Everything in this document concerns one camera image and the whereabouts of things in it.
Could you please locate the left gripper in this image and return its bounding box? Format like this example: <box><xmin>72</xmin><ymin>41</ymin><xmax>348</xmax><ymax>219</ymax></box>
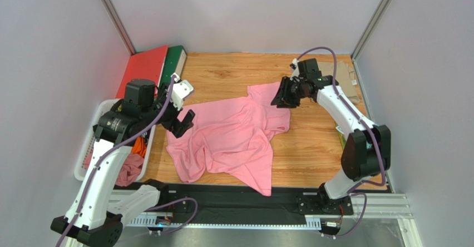
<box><xmin>143</xmin><ymin>82</ymin><xmax>195</xmax><ymax>137</ymax></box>

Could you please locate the pink t-shirt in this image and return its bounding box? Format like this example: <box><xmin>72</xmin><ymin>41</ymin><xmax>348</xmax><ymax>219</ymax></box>
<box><xmin>166</xmin><ymin>82</ymin><xmax>290</xmax><ymax>196</ymax></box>

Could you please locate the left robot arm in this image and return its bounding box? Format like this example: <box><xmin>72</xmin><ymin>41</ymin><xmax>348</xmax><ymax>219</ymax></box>
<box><xmin>51</xmin><ymin>75</ymin><xmax>195</xmax><ymax>246</ymax></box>

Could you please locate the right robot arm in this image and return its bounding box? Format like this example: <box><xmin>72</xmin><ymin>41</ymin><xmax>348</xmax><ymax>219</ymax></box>
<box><xmin>271</xmin><ymin>58</ymin><xmax>391</xmax><ymax>200</ymax></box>

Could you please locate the orange garment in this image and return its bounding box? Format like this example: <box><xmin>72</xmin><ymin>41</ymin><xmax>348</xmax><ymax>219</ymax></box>
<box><xmin>131</xmin><ymin>136</ymin><xmax>147</xmax><ymax>158</ymax></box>

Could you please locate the green book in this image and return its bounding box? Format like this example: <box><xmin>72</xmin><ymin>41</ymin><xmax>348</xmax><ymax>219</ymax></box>
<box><xmin>334</xmin><ymin>122</ymin><xmax>346</xmax><ymax>149</ymax></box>

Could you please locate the dusty pink garment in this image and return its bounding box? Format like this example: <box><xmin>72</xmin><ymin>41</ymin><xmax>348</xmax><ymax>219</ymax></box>
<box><xmin>84</xmin><ymin>152</ymin><xmax>146</xmax><ymax>187</ymax></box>

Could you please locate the folded beige t-shirt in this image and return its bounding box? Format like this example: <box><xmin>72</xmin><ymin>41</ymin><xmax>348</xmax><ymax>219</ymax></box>
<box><xmin>317</xmin><ymin>61</ymin><xmax>361</xmax><ymax>105</ymax></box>

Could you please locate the green binder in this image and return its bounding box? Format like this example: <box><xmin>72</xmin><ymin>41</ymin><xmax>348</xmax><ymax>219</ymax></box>
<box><xmin>158</xmin><ymin>45</ymin><xmax>187</xmax><ymax>86</ymax></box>

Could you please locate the red binder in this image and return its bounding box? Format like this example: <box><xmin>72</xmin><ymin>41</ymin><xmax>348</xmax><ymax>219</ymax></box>
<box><xmin>115</xmin><ymin>45</ymin><xmax>169</xmax><ymax>98</ymax></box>

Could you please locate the black base mat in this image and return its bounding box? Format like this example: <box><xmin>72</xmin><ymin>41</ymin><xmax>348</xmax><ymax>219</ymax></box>
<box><xmin>107</xmin><ymin>181</ymin><xmax>354</xmax><ymax>226</ymax></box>

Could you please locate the white laundry basket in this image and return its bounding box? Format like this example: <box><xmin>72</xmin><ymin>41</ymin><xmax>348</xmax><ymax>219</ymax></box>
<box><xmin>74</xmin><ymin>98</ymin><xmax>151</xmax><ymax>182</ymax></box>

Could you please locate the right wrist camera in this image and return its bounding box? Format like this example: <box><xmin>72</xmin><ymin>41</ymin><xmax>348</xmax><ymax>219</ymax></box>
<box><xmin>289</xmin><ymin>58</ymin><xmax>299</xmax><ymax>72</ymax></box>

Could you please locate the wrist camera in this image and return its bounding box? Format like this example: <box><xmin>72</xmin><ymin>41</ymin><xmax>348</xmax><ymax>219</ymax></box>
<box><xmin>289</xmin><ymin>58</ymin><xmax>299</xmax><ymax>72</ymax></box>
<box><xmin>170</xmin><ymin>73</ymin><xmax>194</xmax><ymax>111</ymax></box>

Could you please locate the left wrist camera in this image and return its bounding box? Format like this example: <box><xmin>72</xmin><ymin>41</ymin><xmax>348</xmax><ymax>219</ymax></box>
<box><xmin>170</xmin><ymin>73</ymin><xmax>194</xmax><ymax>111</ymax></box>

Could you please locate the aluminium mounting rail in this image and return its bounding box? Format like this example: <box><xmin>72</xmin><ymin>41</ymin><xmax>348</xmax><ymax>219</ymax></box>
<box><xmin>105</xmin><ymin>184</ymin><xmax>422</xmax><ymax>246</ymax></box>

